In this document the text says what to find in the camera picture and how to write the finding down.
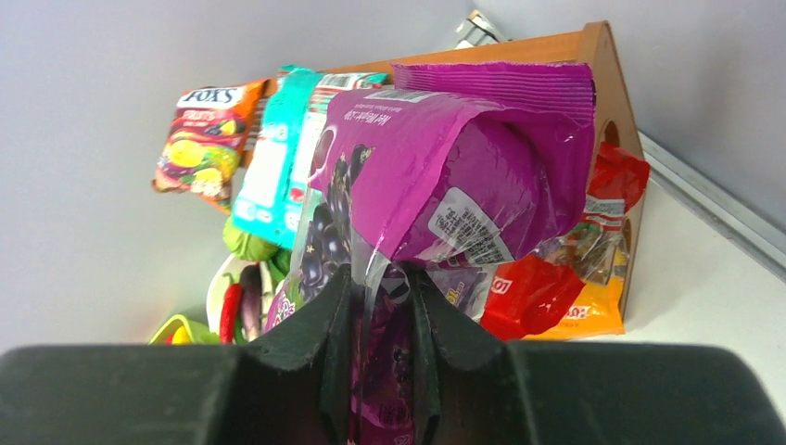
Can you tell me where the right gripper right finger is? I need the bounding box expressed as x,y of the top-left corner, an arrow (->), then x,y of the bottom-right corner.
410,272 -> 785,444

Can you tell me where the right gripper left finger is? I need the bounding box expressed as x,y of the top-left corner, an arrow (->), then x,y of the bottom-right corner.
1,267 -> 351,444

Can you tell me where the teal snack bag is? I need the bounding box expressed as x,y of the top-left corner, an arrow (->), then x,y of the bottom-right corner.
232,65 -> 388,249

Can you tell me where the large purple snack bag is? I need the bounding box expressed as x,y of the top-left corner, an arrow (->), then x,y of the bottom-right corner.
274,61 -> 596,444

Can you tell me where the red snack bag right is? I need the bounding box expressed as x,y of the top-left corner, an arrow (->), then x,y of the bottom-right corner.
479,142 -> 651,340

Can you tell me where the orange candy bag lower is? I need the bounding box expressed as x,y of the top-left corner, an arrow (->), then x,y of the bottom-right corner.
525,248 -> 628,340

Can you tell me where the orange candy bag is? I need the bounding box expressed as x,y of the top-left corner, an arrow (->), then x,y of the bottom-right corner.
151,79 -> 269,214
525,248 -> 628,340

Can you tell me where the top orange candy bag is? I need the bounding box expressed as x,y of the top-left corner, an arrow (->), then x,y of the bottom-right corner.
151,79 -> 269,214

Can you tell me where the red chili pepper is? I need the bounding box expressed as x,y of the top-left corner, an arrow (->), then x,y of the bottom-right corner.
219,273 -> 243,344

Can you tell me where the white vegetable tray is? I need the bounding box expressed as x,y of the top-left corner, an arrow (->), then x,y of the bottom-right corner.
206,254 -> 285,344

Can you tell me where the purple eggplant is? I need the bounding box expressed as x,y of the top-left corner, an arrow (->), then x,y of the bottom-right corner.
239,263 -> 263,341

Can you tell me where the green fruit tray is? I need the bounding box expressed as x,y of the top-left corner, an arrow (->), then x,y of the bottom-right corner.
148,314 -> 220,345

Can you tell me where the green cabbage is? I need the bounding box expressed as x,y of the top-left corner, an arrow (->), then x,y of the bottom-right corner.
222,217 -> 280,262

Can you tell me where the wooden display rack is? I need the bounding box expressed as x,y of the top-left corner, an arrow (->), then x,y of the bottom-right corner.
271,21 -> 641,321

